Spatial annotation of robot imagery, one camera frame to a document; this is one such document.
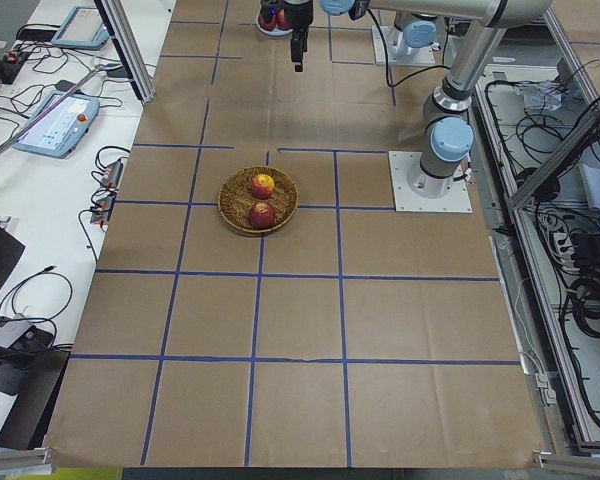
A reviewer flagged green tipped grabber stick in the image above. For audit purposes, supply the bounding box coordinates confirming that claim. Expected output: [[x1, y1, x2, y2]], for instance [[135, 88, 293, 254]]
[[0, 65, 105, 156]]

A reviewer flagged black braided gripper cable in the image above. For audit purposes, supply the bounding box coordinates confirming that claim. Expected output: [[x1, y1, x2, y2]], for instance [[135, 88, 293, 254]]
[[367, 7, 399, 89]]

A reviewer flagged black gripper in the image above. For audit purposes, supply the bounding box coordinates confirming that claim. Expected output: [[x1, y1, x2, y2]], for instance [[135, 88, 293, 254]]
[[285, 0, 313, 73]]

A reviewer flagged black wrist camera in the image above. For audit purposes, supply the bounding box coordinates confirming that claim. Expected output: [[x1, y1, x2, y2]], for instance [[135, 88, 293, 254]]
[[348, 0, 370, 21]]

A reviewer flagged orange usb hub far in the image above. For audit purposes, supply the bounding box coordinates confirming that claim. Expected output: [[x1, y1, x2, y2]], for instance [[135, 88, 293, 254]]
[[100, 159, 124, 189]]

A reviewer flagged white plate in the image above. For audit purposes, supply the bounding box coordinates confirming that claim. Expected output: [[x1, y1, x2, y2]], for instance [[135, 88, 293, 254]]
[[256, 24, 292, 37]]

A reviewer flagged dark red apple in basket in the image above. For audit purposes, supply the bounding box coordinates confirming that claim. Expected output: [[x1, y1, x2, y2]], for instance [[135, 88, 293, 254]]
[[248, 200, 276, 229]]

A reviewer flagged far teach pendant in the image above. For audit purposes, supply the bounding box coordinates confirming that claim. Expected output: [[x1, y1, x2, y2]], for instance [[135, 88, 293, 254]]
[[51, 6, 109, 50]]

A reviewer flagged orange usb hub near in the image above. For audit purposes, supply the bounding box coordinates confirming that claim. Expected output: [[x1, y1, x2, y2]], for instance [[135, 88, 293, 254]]
[[90, 195, 115, 227]]

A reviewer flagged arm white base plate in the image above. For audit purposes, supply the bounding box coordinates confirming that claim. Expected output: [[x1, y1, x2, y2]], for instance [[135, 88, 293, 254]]
[[371, 25, 435, 67], [388, 151, 472, 214]]

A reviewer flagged woven wicker basket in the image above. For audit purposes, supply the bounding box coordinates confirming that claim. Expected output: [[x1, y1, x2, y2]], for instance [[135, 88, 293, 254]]
[[218, 166, 298, 236]]

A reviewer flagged red yellow apple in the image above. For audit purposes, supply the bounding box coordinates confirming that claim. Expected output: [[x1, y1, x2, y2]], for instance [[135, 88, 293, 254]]
[[251, 173, 275, 200]]

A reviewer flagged red apple plate right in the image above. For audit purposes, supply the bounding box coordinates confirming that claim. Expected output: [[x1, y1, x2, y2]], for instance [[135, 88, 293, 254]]
[[257, 1, 277, 32]]

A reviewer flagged orange usb hub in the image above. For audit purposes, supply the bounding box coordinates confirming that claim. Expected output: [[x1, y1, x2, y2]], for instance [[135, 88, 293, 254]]
[[100, 159, 124, 189], [90, 195, 115, 227]]

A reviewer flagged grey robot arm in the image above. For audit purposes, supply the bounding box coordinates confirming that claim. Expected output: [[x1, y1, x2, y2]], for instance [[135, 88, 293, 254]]
[[391, 12, 438, 58], [320, 0, 551, 191]]

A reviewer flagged aluminium frame post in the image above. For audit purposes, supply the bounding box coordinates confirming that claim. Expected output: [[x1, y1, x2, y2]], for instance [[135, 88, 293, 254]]
[[94, 0, 156, 105]]

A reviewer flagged red apple plate bottom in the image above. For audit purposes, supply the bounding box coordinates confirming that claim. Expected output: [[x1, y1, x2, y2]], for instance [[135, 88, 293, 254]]
[[276, 9, 291, 31]]

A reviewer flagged red apple plate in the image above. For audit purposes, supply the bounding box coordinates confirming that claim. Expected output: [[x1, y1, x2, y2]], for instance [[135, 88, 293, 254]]
[[276, 9, 291, 31], [257, 1, 277, 32]]

